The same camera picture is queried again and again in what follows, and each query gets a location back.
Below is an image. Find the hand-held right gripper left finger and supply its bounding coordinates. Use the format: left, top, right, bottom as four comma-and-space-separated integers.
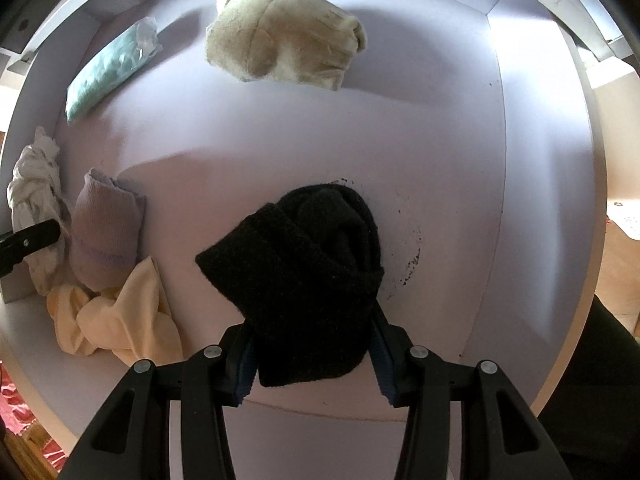
57, 324, 260, 480

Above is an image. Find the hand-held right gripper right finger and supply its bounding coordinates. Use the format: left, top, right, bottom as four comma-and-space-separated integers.
366, 304, 574, 480

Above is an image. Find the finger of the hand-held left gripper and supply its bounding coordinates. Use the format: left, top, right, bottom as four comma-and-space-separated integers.
0, 219, 61, 277

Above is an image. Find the white cloth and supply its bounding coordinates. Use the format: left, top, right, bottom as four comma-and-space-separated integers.
6, 127, 73, 296

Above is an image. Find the lilac sock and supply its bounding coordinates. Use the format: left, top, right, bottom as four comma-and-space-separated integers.
69, 169, 147, 291

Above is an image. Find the black sock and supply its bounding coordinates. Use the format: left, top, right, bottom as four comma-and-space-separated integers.
195, 183, 386, 388

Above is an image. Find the pale yellow cloth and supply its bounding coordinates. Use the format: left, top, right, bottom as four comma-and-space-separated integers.
46, 256, 185, 365

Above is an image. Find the mint green packet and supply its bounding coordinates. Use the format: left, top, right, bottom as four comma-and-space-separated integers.
65, 16, 163, 123

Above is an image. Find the white drawer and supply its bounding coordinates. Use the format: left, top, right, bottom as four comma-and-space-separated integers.
0, 0, 608, 480

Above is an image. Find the beige sock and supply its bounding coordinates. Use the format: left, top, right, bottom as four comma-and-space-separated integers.
205, 0, 368, 92

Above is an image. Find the red crinkled cloth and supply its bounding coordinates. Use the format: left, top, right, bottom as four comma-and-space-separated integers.
0, 360, 66, 476

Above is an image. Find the dark cloth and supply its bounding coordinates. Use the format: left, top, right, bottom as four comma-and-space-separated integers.
532, 292, 640, 480

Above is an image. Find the white patterned paper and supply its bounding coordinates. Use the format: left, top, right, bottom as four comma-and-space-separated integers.
606, 199, 640, 242

